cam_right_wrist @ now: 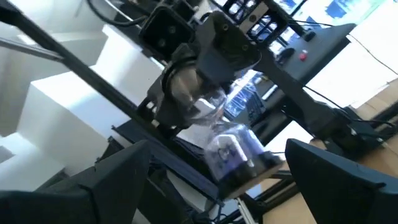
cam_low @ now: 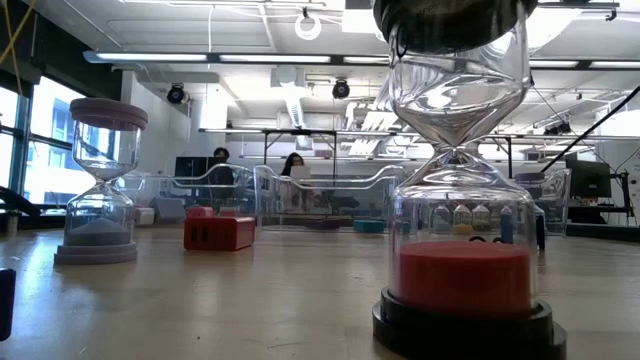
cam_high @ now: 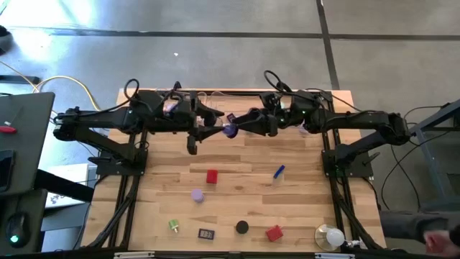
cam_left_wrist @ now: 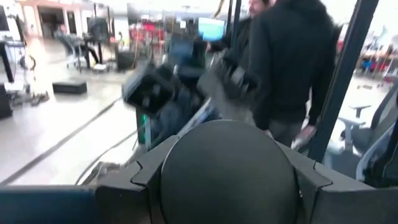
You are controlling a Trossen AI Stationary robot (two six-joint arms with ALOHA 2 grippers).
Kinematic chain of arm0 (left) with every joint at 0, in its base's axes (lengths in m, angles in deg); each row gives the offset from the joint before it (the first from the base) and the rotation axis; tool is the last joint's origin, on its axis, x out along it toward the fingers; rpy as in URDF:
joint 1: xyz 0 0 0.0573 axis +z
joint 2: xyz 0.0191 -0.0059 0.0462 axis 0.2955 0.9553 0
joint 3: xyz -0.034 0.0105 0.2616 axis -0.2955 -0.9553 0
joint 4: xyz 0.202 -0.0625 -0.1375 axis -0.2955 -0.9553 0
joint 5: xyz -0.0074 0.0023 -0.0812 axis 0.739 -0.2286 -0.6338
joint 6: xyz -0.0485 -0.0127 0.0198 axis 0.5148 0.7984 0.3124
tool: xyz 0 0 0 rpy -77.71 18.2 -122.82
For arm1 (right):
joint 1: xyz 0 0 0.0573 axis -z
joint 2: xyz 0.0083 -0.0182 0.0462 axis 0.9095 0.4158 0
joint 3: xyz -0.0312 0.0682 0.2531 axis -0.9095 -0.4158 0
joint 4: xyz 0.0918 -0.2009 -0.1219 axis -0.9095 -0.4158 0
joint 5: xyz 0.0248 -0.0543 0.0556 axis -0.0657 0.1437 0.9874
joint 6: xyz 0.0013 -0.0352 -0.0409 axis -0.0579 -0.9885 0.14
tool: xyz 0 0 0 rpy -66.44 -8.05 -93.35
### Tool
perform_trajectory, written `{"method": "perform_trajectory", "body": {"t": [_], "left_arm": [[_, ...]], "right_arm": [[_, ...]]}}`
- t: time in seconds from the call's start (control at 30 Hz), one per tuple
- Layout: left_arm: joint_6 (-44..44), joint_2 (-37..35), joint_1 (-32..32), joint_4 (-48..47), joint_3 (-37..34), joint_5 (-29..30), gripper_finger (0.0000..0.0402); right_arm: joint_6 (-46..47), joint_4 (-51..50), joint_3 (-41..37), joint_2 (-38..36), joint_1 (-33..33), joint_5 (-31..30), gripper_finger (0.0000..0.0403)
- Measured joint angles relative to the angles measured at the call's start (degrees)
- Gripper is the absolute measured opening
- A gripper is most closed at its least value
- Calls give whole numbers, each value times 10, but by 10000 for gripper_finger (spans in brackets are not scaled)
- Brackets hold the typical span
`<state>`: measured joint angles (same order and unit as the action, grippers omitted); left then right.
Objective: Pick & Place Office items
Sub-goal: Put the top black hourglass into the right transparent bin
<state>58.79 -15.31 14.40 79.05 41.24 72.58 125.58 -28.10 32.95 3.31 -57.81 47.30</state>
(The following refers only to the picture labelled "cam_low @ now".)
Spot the teal box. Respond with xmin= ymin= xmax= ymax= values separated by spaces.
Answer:
xmin=352 ymin=219 xmax=386 ymax=234

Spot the red charger box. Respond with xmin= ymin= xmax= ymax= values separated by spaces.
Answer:
xmin=182 ymin=215 xmax=257 ymax=252

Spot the large black hourglass red sand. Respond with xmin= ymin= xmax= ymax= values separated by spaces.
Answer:
xmin=372 ymin=0 xmax=568 ymax=360

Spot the large purple hourglass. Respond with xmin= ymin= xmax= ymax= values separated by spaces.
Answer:
xmin=53 ymin=97 xmax=149 ymax=266

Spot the blue stick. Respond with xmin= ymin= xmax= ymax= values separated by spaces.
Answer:
xmin=534 ymin=209 xmax=547 ymax=251

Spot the person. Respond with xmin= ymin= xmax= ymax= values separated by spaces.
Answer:
xmin=279 ymin=152 xmax=314 ymax=211
xmin=207 ymin=146 xmax=236 ymax=201

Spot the clear plastic bin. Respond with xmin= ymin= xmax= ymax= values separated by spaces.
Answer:
xmin=119 ymin=164 xmax=256 ymax=229
xmin=399 ymin=168 xmax=572 ymax=236
xmin=253 ymin=164 xmax=404 ymax=232

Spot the black metal rack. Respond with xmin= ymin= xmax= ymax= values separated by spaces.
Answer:
xmin=259 ymin=128 xmax=339 ymax=176

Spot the black desk monitor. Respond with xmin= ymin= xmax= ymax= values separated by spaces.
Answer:
xmin=174 ymin=156 xmax=216 ymax=179

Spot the long ceiling light strip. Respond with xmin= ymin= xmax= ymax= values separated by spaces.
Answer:
xmin=82 ymin=49 xmax=391 ymax=65

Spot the black computer monitor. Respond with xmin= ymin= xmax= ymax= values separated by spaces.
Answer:
xmin=565 ymin=158 xmax=613 ymax=200

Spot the white ventilation duct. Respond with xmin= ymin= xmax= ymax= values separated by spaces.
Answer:
xmin=269 ymin=64 xmax=314 ymax=129

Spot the white hanging ring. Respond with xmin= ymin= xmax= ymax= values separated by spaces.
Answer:
xmin=293 ymin=12 xmax=323 ymax=42

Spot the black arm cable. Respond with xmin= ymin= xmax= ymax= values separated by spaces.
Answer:
xmin=541 ymin=85 xmax=640 ymax=175

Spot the yellow hanging cable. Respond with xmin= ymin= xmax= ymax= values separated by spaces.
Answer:
xmin=0 ymin=0 xmax=37 ymax=96

